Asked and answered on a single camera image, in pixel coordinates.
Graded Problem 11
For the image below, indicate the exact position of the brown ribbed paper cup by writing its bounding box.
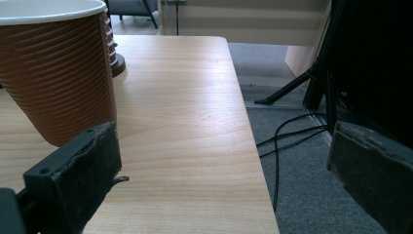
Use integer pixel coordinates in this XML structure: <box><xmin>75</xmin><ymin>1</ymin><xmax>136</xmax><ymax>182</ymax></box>
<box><xmin>0</xmin><ymin>0</ymin><xmax>118</xmax><ymax>147</ymax></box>

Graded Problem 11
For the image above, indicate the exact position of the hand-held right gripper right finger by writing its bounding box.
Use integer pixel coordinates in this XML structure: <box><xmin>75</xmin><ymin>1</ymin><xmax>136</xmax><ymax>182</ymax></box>
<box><xmin>326</xmin><ymin>121</ymin><xmax>413</xmax><ymax>234</ymax></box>

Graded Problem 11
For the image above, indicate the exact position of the black floor cable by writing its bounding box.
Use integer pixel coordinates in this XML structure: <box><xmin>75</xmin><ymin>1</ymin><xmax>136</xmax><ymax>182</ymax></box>
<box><xmin>258</xmin><ymin>129</ymin><xmax>327</xmax><ymax>159</ymax></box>
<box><xmin>272</xmin><ymin>111</ymin><xmax>327</xmax><ymax>213</ymax></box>
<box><xmin>255</xmin><ymin>125</ymin><xmax>329</xmax><ymax>148</ymax></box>

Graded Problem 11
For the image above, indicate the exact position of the stack of brown paper cups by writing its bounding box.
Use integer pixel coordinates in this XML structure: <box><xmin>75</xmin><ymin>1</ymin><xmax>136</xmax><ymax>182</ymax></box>
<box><xmin>102</xmin><ymin>8</ymin><xmax>119</xmax><ymax>66</ymax></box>

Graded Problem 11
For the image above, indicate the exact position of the black cup holder rack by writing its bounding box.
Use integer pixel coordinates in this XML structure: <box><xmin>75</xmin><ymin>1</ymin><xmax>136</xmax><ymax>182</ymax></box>
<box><xmin>102</xmin><ymin>0</ymin><xmax>128</xmax><ymax>78</ymax></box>

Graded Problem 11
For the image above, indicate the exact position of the grey chair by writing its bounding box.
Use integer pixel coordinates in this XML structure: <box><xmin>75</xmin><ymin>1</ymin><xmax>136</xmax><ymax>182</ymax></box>
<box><xmin>106</xmin><ymin>0</ymin><xmax>160</xmax><ymax>30</ymax></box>

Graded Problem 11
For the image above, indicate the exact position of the black tripod stand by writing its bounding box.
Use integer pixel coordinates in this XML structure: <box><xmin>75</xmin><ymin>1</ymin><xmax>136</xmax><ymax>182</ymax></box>
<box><xmin>253</xmin><ymin>0</ymin><xmax>346</xmax><ymax>135</ymax></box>

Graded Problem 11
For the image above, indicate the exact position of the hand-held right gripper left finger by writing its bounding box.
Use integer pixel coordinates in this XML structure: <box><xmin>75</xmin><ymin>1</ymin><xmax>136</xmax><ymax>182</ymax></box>
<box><xmin>22</xmin><ymin>121</ymin><xmax>131</xmax><ymax>234</ymax></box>

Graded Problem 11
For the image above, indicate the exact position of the black wall cable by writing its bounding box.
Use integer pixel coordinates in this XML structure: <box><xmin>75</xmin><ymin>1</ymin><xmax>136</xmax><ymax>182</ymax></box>
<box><xmin>174</xmin><ymin>0</ymin><xmax>180</xmax><ymax>36</ymax></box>

